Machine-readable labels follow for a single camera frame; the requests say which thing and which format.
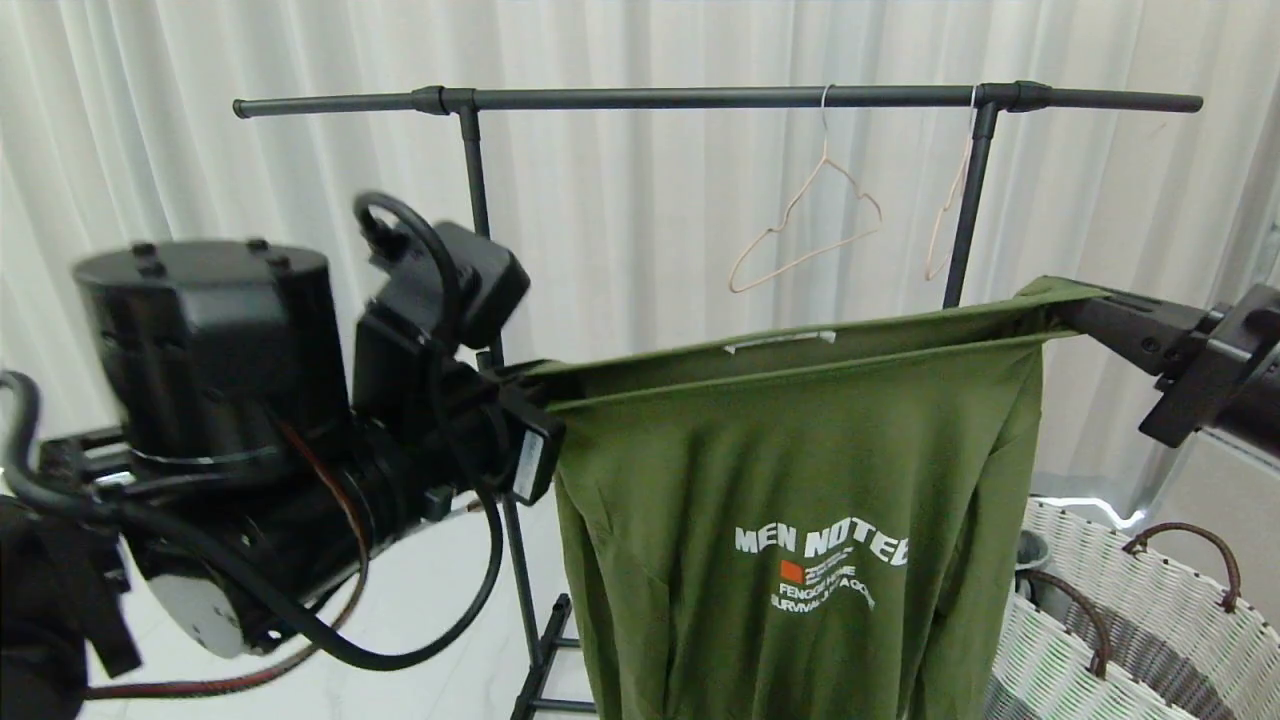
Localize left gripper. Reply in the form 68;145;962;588
345;385;567;563

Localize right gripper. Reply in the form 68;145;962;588
1048;283;1280;466

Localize green long-sleeved shirt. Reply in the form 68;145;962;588
530;275;1111;720

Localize pink clothes hanger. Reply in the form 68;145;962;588
728;85;884;295
923;85;978;282

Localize white laundry basket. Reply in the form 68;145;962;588
985;497;1280;720

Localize black clothes rack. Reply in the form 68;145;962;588
232;80;1204;720

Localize white curtain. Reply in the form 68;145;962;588
0;0;1280;521

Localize black cable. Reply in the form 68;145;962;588
0;192;506;673

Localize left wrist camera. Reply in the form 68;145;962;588
352;220;531;441

